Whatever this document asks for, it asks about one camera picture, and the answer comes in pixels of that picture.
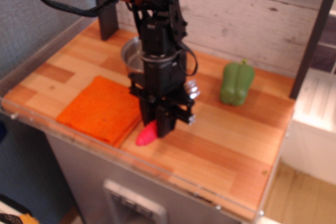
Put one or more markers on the dark right vertical post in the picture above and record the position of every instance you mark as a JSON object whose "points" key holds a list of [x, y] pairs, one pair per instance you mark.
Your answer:
{"points": [[316, 33]]}

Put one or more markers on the clear acrylic table guard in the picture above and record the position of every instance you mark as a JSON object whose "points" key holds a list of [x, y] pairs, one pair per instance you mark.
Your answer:
{"points": [[225, 159]]}

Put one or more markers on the orange folded cloth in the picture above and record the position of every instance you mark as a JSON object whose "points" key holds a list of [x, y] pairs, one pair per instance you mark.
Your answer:
{"points": [[104, 110]]}

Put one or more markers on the white toy sink unit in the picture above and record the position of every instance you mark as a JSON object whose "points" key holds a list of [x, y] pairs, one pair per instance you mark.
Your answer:
{"points": [[309, 144]]}

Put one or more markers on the silver dispenser panel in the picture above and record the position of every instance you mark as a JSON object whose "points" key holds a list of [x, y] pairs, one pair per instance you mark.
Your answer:
{"points": [[128, 206]]}

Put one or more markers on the yellow object bottom left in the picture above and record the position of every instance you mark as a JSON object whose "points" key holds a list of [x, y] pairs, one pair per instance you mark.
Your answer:
{"points": [[27, 219]]}

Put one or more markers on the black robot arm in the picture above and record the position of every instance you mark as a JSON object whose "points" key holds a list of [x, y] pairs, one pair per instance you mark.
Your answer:
{"points": [[155, 10]]}

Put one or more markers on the grey toy fridge cabinet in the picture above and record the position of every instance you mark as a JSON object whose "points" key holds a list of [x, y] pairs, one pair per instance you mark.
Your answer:
{"points": [[86, 170]]}

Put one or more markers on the green bell pepper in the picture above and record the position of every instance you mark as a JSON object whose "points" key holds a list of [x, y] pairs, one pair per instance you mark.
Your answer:
{"points": [[237, 79]]}

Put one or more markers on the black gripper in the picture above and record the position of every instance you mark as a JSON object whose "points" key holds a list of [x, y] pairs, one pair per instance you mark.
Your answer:
{"points": [[163, 32]]}

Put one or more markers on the stainless steel pot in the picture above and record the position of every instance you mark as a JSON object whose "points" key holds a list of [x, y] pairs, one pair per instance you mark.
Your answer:
{"points": [[134, 56]]}

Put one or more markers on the red handled metal utensil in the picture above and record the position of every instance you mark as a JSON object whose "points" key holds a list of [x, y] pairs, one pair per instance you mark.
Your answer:
{"points": [[147, 134]]}

